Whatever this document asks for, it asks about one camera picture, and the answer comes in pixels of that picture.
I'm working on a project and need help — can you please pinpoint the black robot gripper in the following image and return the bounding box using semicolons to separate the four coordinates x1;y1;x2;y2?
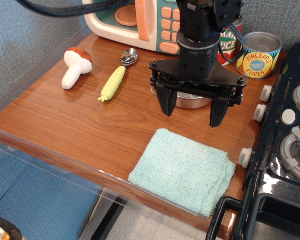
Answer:
149;37;248;128

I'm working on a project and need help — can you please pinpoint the small stainless steel pot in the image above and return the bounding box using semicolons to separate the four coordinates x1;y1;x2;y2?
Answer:
150;86;213;110

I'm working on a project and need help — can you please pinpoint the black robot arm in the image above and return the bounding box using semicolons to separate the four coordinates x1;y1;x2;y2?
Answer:
149;0;248;128

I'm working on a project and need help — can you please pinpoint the light blue folded cloth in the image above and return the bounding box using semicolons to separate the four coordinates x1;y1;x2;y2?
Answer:
128;128;236;218

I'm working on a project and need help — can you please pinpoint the tomato sauce can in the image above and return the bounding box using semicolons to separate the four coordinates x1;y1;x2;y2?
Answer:
217;18;244;67

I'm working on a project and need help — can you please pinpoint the pineapple slices can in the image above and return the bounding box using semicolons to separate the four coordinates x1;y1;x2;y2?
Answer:
236;32;283;80

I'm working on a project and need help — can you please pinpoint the toy microwave teal and cream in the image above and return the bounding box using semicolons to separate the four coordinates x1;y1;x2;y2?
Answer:
84;0;180;56

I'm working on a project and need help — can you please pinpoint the plush white brown mushroom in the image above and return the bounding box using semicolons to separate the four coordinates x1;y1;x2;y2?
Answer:
61;47;93;90

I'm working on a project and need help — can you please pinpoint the black toy stove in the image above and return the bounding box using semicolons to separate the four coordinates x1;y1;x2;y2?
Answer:
206;42;300;240

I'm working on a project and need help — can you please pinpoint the orange black object bottom left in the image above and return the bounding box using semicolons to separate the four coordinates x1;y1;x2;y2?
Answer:
0;217;25;240

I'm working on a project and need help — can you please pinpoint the black braided cable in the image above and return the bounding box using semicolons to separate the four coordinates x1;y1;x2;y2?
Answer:
16;0;131;18

